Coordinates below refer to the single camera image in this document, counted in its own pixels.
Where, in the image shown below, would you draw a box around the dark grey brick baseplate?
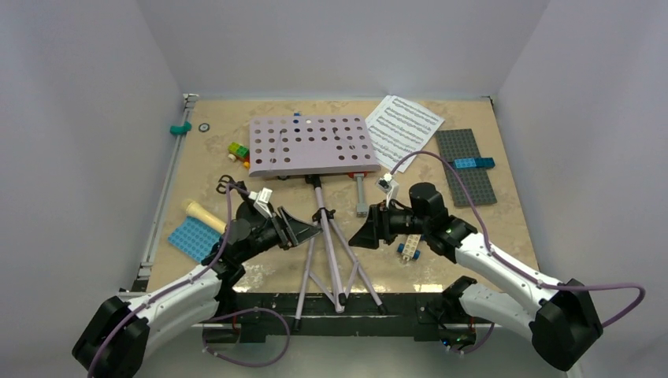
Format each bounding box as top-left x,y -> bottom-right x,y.
434,129 -> 498,206

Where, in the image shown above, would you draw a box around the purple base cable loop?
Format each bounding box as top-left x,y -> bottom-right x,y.
202,307 -> 291,369

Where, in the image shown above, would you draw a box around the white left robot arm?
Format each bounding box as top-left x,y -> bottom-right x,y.
72,207 -> 322,377

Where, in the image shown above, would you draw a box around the blue brick on baseplate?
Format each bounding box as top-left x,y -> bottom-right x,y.
453,157 -> 495,169

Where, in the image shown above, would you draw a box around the sheet music page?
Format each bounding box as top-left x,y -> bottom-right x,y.
366,95 -> 444,169

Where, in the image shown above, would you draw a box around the sheet music pages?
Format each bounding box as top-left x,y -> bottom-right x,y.
366,95 -> 423,169

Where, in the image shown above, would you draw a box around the aluminium left side rail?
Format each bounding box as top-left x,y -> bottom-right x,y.
131,93 -> 200,292

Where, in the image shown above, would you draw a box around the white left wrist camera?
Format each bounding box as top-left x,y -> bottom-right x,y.
248,187 -> 273,219

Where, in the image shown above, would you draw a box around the black front base frame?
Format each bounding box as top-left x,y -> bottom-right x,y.
203,291 -> 478,346

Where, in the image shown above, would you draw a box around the teal clamp on rail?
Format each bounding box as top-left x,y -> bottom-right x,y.
169,120 -> 192,136

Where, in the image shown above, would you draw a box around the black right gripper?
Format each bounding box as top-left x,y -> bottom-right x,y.
348,199 -> 429,249

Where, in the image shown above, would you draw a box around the beige toy microphone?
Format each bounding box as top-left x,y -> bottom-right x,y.
182,199 -> 227,234

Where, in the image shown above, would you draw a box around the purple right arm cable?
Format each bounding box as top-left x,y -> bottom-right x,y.
390,151 -> 647,330

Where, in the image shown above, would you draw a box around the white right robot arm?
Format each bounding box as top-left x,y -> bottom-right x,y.
348,183 -> 603,371

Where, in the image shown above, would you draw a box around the red and grey brick hammer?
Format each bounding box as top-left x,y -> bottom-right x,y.
348,172 -> 369,218

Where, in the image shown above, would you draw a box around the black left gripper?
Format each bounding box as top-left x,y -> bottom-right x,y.
236,206 -> 321,263

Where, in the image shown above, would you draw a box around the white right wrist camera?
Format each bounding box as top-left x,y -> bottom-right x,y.
376,172 -> 399,209

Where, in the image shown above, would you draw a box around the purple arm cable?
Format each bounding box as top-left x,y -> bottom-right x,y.
86,183 -> 254,378
390,151 -> 647,330

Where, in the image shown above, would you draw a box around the colourful brick toy car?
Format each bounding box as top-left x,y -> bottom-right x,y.
228,143 -> 251,169

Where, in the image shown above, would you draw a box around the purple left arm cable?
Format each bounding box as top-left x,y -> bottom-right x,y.
86,183 -> 254,378

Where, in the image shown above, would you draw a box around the lilac music stand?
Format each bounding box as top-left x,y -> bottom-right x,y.
249,115 -> 382,313

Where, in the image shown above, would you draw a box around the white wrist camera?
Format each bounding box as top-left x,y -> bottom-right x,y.
376,172 -> 399,209
248,187 -> 273,219

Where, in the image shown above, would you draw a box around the white brick wheeled chassis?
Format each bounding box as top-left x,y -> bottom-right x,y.
397,235 -> 423,261

